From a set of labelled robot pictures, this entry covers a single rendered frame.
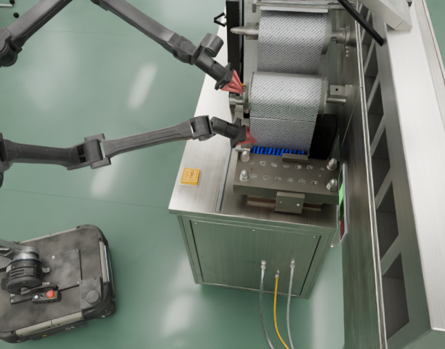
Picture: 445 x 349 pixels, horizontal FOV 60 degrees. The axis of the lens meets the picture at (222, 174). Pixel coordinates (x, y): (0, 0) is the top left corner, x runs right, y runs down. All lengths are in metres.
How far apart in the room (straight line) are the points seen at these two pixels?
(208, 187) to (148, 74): 2.16
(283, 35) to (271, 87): 0.22
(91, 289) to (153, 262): 0.45
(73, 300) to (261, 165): 1.26
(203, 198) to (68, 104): 2.19
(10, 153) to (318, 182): 1.00
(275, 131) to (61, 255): 1.42
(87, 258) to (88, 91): 1.73
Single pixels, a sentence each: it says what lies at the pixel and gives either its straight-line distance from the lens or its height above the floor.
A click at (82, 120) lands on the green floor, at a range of 3.35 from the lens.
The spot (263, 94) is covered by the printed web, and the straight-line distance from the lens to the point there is 1.37.
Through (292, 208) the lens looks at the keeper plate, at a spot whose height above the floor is 0.95.
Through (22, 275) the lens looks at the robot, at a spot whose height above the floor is 0.41.
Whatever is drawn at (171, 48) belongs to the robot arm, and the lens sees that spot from 1.41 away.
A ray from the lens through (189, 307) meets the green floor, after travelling 2.32.
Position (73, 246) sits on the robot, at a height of 0.24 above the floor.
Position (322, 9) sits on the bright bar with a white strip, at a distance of 1.52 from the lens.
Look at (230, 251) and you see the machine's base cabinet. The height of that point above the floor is 0.58.
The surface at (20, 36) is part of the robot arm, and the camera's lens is 1.52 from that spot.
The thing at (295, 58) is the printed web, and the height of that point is 1.28.
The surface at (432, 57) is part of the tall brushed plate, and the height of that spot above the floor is 1.44.
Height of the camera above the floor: 2.20
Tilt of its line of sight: 53 degrees down
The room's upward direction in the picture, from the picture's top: 4 degrees counter-clockwise
